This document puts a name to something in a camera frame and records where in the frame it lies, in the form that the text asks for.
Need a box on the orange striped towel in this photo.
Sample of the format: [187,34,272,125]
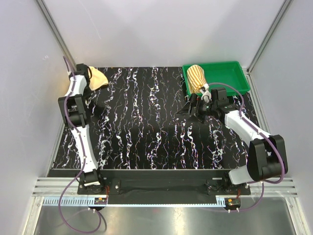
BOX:
[187,65,207,94]

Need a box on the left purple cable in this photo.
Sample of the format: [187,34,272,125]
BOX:
[57,56,107,233]

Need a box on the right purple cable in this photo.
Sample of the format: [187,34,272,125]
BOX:
[202,82,287,212]

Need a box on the green plastic tray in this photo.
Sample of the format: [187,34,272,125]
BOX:
[182,60,250,96]

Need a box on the yellow chick towel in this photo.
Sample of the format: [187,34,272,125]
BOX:
[88,66,109,91]

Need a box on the connector box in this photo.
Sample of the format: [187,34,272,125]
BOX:
[94,197,108,206]
[225,197,241,212]

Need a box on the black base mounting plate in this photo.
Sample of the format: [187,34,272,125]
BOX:
[78,168,251,205]

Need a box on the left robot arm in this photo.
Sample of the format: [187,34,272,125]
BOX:
[58,64,106,194]

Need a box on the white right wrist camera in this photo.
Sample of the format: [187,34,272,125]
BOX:
[200,84,211,103]

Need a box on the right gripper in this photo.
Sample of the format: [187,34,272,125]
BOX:
[177,94,217,124]

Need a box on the right connector box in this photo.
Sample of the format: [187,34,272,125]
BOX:
[225,197,241,212]

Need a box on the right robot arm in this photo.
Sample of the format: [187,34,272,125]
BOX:
[178,86,288,194]

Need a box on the purple cable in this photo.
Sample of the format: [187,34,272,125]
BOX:
[202,82,287,212]
[57,56,107,233]

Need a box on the aluminium frame rail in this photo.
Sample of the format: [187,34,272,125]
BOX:
[32,178,298,208]

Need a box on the left connector box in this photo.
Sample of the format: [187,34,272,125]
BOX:
[94,197,108,206]

